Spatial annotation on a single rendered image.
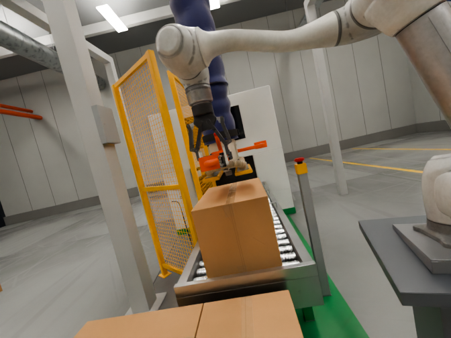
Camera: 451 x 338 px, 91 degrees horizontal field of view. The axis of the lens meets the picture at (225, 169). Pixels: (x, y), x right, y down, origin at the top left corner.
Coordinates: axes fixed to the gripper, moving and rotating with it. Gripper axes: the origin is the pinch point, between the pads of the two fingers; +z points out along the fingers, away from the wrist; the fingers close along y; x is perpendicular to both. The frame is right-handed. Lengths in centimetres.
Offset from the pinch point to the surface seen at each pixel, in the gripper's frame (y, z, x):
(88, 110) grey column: 101, -55, -88
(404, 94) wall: -737, -57, -961
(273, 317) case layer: -9, 65, 0
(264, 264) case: -9, 59, -29
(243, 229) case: -2.7, 39.0, -28.5
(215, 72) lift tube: -5, -46, -50
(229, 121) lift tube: -6, -18, -52
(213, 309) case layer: 17, 65, -9
